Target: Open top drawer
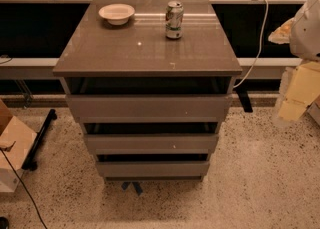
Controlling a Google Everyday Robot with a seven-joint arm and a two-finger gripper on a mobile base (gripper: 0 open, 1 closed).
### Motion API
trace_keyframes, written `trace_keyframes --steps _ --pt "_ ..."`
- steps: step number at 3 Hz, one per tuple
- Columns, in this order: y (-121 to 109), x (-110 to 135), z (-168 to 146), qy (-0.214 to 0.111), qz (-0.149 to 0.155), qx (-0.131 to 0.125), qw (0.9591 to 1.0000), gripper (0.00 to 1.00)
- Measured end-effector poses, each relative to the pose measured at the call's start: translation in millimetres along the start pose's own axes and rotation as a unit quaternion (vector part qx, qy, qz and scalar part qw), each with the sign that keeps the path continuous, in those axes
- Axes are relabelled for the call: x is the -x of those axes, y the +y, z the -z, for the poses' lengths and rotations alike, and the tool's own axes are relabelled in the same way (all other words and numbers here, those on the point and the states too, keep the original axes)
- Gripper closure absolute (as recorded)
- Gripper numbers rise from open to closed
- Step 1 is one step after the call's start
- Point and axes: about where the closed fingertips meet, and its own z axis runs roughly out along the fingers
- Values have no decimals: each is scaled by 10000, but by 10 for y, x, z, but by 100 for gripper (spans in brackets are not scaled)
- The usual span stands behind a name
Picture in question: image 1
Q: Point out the grey top drawer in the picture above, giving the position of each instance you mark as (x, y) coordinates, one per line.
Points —
(148, 109)

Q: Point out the grey middle drawer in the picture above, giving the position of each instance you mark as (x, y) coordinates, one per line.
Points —
(151, 144)

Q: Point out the grey bottom drawer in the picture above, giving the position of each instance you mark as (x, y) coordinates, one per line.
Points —
(152, 169)

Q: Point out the black stand leg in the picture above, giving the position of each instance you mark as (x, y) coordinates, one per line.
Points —
(30, 163)

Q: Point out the black bracket under rail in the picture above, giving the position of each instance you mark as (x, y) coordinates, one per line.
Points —
(244, 100)

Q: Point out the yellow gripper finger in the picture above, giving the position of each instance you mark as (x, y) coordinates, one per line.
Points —
(282, 34)

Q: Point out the cardboard box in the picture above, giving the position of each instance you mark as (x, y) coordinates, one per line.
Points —
(16, 140)

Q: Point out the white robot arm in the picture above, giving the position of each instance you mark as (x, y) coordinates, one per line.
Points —
(302, 33)

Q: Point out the grey drawer cabinet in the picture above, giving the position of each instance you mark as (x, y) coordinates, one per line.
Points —
(137, 59)

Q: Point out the grey drawer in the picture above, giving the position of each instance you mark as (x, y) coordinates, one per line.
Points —
(151, 144)
(152, 169)
(148, 109)

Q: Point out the white paper bowl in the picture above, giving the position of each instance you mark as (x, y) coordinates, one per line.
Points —
(117, 14)

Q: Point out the green and white soda can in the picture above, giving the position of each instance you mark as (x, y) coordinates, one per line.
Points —
(174, 17)

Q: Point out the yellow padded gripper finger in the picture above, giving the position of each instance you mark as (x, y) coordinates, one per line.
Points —
(303, 90)

